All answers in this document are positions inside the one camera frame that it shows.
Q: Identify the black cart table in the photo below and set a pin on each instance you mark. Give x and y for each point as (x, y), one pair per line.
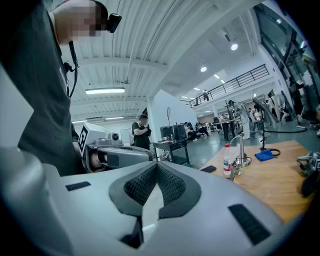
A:
(172, 147)

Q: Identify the silver desk lamp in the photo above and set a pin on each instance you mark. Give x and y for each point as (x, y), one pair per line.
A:
(241, 152)

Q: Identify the person's head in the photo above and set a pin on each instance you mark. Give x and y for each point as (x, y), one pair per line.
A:
(75, 20)

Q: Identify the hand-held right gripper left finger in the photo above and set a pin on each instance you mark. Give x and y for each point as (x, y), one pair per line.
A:
(95, 212)

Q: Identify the black balcony railing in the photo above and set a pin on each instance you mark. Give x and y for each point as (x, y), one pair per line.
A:
(230, 85)

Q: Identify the person's dark shirt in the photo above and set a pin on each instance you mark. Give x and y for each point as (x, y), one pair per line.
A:
(40, 87)

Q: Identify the black smartphone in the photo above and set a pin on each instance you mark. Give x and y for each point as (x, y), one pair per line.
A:
(208, 168)

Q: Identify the blue cloth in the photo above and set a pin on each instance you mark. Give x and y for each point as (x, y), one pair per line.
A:
(265, 155)

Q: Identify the panel light on stand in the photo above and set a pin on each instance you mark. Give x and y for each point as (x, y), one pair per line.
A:
(168, 113)

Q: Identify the clear water bottle red cap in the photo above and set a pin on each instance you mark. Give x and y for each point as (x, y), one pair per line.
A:
(227, 160)

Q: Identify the round ceiling light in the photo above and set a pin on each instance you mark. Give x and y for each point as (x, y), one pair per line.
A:
(203, 69)
(234, 46)

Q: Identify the spare hand-held gripper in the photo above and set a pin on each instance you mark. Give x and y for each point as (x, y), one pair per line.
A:
(308, 162)

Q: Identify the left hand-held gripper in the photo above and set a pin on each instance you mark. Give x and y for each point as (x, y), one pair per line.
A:
(93, 133)

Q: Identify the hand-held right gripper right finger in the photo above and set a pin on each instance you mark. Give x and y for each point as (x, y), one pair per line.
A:
(212, 220)

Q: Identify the black clamp stand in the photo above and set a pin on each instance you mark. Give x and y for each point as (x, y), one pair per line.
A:
(263, 130)

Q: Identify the black equipment case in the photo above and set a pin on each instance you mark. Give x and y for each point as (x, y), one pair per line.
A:
(180, 132)
(167, 133)

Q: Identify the long ceiling tube light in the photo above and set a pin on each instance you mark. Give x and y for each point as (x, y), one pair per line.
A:
(105, 91)

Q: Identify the black head-worn camera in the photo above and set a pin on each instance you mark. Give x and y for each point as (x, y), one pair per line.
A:
(113, 23)

